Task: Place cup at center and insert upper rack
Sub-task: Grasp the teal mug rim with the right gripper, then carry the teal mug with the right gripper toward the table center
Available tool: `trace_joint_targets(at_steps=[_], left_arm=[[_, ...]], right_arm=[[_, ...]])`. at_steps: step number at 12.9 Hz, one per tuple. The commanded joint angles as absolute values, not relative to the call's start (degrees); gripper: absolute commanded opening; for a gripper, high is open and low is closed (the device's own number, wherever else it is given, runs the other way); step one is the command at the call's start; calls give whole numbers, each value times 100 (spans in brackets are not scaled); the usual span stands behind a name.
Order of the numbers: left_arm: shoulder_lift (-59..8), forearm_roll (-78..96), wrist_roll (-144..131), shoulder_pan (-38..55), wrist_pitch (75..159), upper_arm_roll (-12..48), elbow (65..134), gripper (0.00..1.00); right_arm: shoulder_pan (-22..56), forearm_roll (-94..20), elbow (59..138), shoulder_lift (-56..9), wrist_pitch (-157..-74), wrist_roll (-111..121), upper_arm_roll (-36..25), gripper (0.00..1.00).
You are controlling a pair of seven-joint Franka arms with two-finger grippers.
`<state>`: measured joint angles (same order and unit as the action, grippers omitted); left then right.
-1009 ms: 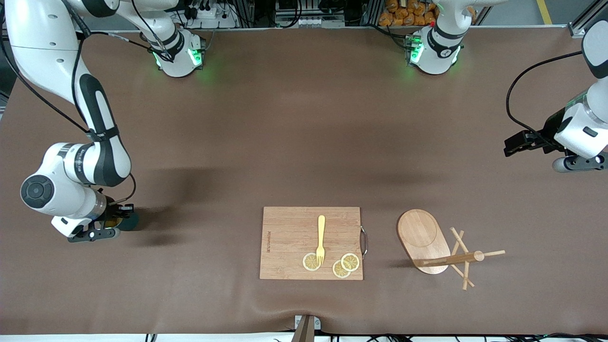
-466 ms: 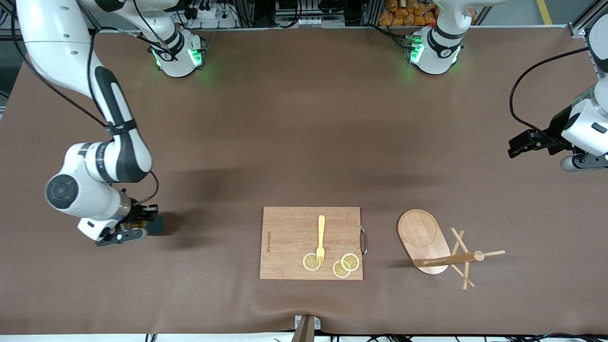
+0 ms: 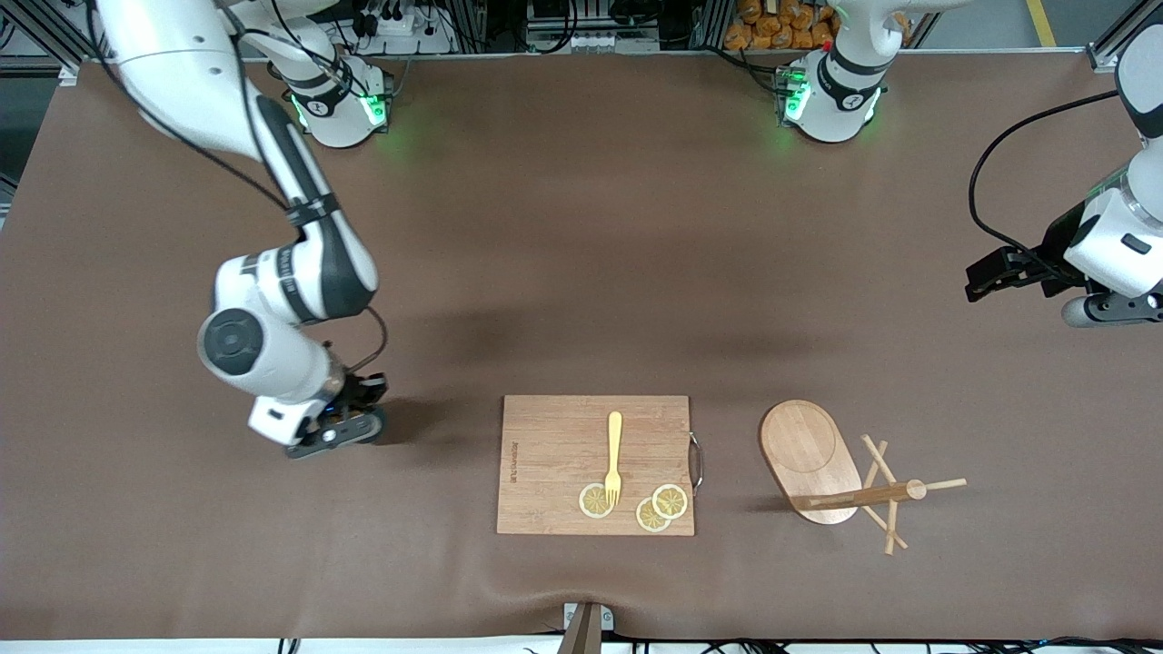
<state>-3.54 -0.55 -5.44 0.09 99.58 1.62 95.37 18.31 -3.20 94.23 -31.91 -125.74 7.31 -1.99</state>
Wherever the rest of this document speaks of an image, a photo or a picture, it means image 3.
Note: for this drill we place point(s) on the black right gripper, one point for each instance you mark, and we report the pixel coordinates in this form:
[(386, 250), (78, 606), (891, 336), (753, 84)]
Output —
[(364, 389)]

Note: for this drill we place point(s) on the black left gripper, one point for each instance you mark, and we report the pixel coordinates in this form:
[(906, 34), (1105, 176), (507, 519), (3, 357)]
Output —
[(1052, 244)]

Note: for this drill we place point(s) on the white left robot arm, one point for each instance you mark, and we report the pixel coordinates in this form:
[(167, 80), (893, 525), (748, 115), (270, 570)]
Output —
[(840, 100)]

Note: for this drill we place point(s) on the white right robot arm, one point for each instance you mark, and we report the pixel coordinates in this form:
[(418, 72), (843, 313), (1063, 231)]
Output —
[(182, 73)]

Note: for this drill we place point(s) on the wooden mug tree rack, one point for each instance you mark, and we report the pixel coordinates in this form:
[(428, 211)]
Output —
[(809, 454)]

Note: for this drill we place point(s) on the bamboo cutting board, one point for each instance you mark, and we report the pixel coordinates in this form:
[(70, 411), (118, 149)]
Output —
[(554, 463)]

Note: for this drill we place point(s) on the lemon slice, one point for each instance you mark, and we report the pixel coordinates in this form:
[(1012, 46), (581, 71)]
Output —
[(592, 504), (672, 500), (649, 519)]

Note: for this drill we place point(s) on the yellow fork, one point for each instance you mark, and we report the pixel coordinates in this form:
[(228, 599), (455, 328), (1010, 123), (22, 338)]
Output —
[(614, 445)]

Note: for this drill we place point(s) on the brown table cover mat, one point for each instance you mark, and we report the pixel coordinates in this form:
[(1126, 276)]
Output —
[(636, 254)]

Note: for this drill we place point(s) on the orange snack bags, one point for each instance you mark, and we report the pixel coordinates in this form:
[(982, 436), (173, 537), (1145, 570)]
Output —
[(781, 27)]

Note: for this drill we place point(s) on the white power strip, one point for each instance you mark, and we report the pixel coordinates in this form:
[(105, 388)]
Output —
[(409, 36)]

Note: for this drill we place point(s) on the grey power strip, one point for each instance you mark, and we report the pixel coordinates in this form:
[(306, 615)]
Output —
[(591, 41)]

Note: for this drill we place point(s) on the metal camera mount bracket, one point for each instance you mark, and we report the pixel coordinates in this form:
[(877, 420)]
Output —
[(586, 627)]

